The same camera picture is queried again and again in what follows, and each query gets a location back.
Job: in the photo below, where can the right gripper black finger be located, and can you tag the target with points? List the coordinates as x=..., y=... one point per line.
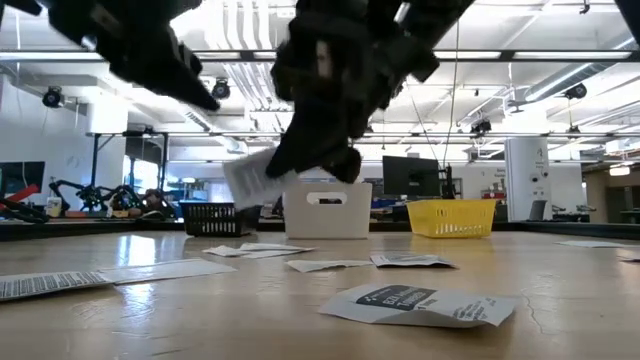
x=315, y=135

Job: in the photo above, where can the small plain white packet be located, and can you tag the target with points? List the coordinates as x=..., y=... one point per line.
x=225, y=251

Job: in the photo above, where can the red robot part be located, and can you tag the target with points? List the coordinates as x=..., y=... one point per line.
x=22, y=192

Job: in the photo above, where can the dark wall screen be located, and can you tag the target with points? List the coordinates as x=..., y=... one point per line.
x=22, y=175

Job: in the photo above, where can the silver ventilation duct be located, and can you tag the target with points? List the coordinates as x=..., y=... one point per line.
x=575, y=80

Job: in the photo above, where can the narrow plain white packet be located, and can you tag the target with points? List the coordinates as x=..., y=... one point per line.
x=320, y=265

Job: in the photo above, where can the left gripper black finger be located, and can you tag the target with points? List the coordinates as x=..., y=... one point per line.
x=192, y=92

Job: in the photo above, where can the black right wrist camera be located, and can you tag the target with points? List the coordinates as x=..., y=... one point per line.
x=347, y=165

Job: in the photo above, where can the white plastic bin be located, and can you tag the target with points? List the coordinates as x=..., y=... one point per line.
x=325, y=220

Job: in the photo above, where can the black neighbouring rig frame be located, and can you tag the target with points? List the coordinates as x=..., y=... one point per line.
x=500, y=135

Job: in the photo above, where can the black ceiling-hung camera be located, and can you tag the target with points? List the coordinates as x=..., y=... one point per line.
x=576, y=91
x=221, y=90
x=52, y=96
x=481, y=126

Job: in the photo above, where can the black slotted plastic basket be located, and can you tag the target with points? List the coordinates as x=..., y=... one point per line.
x=210, y=222

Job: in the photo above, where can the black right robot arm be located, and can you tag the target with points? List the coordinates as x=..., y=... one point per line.
x=440, y=20

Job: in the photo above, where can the yellow slotted plastic basket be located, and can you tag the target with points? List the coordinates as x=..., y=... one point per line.
x=450, y=220

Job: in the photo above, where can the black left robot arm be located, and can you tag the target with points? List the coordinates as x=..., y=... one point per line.
x=22, y=6

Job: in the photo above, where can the grey office chair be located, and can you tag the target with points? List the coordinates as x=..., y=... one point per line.
x=537, y=210

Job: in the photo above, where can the neighbouring station black robot arm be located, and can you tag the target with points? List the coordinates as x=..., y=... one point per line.
x=95, y=195

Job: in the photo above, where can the black computer monitor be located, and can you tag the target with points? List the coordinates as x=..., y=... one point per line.
x=410, y=175

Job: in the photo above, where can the black aluminium table frame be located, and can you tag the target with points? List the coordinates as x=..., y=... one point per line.
x=75, y=229

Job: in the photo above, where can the white square column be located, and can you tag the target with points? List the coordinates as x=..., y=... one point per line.
x=525, y=175

